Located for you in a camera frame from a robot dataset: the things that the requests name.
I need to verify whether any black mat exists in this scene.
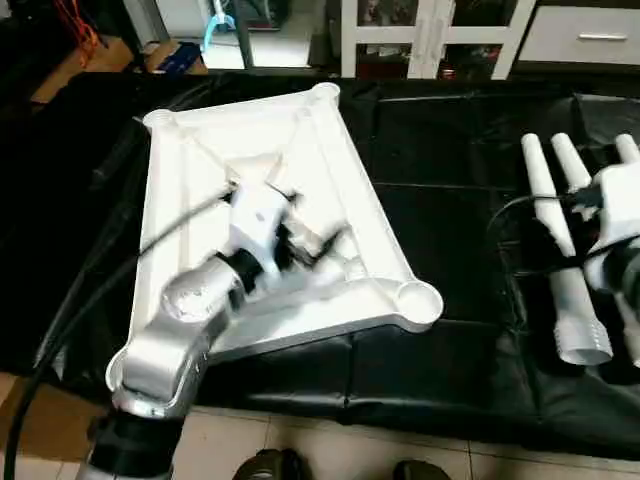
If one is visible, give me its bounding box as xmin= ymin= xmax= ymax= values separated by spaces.
xmin=0 ymin=69 xmax=640 ymax=459

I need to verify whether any white glass door cabinet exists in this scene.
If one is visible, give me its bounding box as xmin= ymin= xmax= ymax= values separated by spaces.
xmin=341 ymin=0 xmax=539 ymax=81

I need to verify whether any white drawer unit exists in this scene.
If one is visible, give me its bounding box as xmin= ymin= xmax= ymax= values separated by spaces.
xmin=517 ymin=4 xmax=640 ymax=67

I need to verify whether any dark left robot foot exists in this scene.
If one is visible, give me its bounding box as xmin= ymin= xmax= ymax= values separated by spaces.
xmin=233 ymin=447 xmax=304 ymax=480

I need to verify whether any white plastic table leg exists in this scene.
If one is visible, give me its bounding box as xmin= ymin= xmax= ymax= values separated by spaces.
xmin=614 ymin=133 xmax=640 ymax=167
xmin=550 ymin=133 xmax=640 ymax=367
xmin=519 ymin=133 xmax=615 ymax=365

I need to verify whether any red orange cable bundle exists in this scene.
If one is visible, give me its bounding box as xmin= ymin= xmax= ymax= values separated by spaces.
xmin=52 ymin=0 xmax=99 ymax=69

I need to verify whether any light brown wooden shelf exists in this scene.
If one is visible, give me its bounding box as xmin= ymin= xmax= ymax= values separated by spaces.
xmin=32 ymin=37 xmax=134 ymax=104

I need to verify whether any brown cardboard sheet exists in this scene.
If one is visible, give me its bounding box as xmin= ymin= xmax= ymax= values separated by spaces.
xmin=0 ymin=369 xmax=114 ymax=459

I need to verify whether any grey metal pole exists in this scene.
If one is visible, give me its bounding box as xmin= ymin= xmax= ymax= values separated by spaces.
xmin=233 ymin=0 xmax=255 ymax=69

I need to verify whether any white plastic table top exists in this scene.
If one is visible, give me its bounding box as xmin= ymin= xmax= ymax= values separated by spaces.
xmin=105 ymin=82 xmax=445 ymax=401

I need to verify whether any blue printed package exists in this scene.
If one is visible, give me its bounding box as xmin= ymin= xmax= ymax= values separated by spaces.
xmin=142 ymin=42 xmax=209 ymax=76

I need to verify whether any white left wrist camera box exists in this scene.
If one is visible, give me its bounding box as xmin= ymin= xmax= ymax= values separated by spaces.
xmin=227 ymin=182 xmax=292 ymax=274

